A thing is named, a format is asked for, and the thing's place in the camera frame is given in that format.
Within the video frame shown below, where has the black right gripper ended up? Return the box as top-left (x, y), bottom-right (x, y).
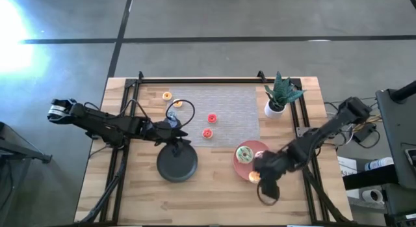
top-left (253, 145), bottom-right (302, 202)

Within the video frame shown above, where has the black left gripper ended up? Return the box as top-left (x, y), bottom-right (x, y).
top-left (144, 114), bottom-right (192, 157)

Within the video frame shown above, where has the pink round plate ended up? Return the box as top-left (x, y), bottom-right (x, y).
top-left (232, 140), bottom-right (270, 182)

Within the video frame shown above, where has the small blue donut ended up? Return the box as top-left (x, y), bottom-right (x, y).
top-left (166, 111), bottom-right (179, 126)

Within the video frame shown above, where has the large green frosted donut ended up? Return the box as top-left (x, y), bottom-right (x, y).
top-left (235, 146), bottom-right (254, 164)

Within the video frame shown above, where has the black round plate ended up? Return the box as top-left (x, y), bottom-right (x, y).
top-left (156, 140), bottom-right (199, 183)

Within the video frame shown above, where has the grey woven placemat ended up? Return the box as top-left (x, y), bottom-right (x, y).
top-left (166, 86), bottom-right (261, 148)

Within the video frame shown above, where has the green plant in white pot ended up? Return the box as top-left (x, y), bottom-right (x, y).
top-left (263, 70), bottom-right (306, 120)

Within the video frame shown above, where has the white printed paper box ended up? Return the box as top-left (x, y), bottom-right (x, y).
top-left (337, 156), bottom-right (359, 178)

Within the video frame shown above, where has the white tape roll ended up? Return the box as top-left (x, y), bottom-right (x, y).
top-left (361, 189), bottom-right (385, 204)

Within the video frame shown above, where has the black shelf board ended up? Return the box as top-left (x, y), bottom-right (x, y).
top-left (343, 164), bottom-right (400, 191)

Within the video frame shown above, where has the black power adapter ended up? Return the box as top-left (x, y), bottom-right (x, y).
top-left (353, 122), bottom-right (375, 142)

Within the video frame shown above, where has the white plastic bottle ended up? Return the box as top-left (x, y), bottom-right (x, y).
top-left (363, 157), bottom-right (395, 172)

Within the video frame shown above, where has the dark grey storage box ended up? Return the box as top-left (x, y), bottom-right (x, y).
top-left (383, 183), bottom-right (416, 227)

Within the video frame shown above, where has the grey metal cabinet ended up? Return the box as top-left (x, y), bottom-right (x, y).
top-left (376, 88), bottom-right (416, 191)

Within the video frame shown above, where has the dark metal stand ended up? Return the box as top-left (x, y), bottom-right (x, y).
top-left (0, 121), bottom-right (53, 165)

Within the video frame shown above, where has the black pole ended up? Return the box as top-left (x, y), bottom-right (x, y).
top-left (389, 79), bottom-right (416, 103)

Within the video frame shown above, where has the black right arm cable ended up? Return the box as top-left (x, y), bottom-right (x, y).
top-left (256, 180), bottom-right (281, 207)

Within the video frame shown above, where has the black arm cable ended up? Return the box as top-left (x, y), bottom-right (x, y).
top-left (256, 180), bottom-right (281, 207)
top-left (123, 98), bottom-right (196, 129)

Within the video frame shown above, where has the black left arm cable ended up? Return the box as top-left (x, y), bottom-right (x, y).
top-left (123, 98), bottom-right (196, 129)

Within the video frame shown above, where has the black aluminium table frame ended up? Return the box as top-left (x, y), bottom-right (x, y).
top-left (74, 70), bottom-right (355, 226)

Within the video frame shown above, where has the white floor cable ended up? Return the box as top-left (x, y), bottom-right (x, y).
top-left (337, 122), bottom-right (380, 146)

